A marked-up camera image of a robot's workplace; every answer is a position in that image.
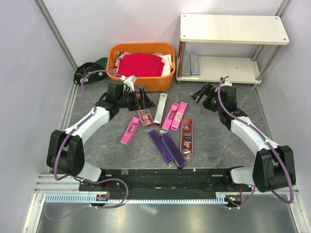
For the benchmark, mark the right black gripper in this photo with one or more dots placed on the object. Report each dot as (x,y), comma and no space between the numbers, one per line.
(210,91)

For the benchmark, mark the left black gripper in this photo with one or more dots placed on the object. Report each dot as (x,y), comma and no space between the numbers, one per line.
(145,104)

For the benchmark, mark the red 3d toothpaste box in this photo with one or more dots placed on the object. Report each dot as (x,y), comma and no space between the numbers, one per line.
(186,143)
(145,118)

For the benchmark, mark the silver-sided red toothpaste box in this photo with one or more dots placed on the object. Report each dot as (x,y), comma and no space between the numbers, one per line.
(160,108)

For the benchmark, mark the silver Protefix toothpaste box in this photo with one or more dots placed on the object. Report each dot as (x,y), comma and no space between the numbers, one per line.
(194,65)

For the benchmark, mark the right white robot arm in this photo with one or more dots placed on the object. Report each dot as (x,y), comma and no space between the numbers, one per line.
(273,168)

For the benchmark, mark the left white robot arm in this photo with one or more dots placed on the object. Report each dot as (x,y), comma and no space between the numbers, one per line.
(66,148)

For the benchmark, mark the white two-tier shelf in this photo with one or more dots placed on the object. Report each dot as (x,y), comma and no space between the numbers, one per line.
(268,32)

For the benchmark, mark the pink labelled toothpaste box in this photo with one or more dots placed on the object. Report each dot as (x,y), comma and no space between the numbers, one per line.
(178,116)

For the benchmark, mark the pink open toothpaste box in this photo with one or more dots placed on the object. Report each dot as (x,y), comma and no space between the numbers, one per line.
(170,117)

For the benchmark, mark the red folded cloth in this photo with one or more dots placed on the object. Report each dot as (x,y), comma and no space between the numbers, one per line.
(141,65)

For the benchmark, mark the purple toothpaste box left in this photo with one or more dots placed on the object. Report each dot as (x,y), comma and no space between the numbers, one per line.
(163,151)

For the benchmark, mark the purple toothpaste box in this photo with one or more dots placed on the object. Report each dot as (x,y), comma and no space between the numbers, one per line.
(163,151)
(178,158)

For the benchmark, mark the orange plastic basket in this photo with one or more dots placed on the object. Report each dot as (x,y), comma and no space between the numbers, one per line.
(150,84)

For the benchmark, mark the pink toothpaste box left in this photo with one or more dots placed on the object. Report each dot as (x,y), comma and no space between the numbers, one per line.
(130,131)

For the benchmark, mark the dark green cap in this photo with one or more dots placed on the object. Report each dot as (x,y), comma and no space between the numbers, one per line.
(89,67)

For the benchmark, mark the purple toothpaste box right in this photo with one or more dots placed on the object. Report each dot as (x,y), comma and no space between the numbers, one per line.
(178,158)

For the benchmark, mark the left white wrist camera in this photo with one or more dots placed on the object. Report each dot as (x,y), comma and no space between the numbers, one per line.
(129,82)

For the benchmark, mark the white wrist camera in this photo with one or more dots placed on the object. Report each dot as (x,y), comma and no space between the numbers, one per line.
(129,82)
(225,81)

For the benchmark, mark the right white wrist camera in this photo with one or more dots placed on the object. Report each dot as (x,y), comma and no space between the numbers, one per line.
(225,81)

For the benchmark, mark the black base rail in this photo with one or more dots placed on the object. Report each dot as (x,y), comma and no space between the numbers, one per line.
(205,179)

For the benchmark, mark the blue slotted cable duct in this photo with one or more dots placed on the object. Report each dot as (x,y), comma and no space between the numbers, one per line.
(217,198)

